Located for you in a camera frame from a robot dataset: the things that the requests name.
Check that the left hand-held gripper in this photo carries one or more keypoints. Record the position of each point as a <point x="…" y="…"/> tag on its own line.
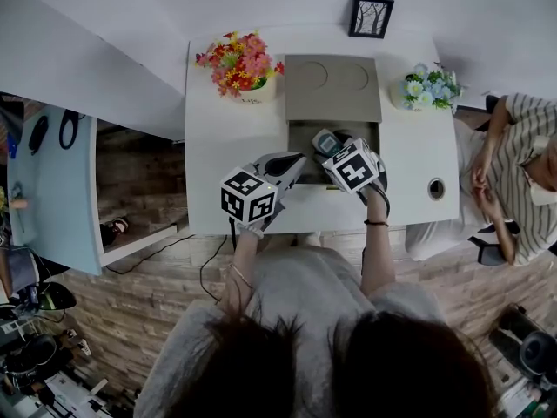
<point x="249" y="196"/>

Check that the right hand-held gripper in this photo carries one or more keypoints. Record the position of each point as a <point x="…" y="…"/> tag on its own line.
<point x="353" y="170"/>

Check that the teal and white remote control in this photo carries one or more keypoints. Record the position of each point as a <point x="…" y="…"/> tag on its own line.
<point x="323" y="143"/>

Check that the grey box container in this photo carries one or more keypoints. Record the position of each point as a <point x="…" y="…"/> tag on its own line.
<point x="333" y="89"/>

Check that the person's right forearm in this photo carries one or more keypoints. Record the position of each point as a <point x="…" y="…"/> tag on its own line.
<point x="377" y="251"/>

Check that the person's left forearm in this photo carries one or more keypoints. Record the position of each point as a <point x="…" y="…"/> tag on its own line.
<point x="241" y="268"/>

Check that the black wrist band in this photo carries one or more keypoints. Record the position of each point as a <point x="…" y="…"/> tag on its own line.
<point x="376" y="223"/>

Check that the blue flower pot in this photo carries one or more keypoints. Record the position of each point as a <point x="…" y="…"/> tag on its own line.
<point x="424" y="89"/>

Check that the person's grey dress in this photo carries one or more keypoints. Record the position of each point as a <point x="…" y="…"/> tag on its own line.
<point x="304" y="290"/>

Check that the red and pink flower pot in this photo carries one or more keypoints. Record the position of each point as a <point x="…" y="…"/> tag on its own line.
<point x="239" y="65"/>

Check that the black sandal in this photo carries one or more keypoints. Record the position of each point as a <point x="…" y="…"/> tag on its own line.
<point x="115" y="227"/>

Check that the light blue desk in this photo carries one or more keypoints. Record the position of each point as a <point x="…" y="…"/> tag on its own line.
<point x="52" y="190"/>

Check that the black helmet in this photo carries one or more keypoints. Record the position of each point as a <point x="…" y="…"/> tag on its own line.
<point x="55" y="298"/>

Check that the black picture frame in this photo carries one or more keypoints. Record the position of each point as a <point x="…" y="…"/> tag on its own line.
<point x="371" y="16"/>

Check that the black camera equipment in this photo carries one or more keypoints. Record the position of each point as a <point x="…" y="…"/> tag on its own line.
<point x="528" y="348"/>

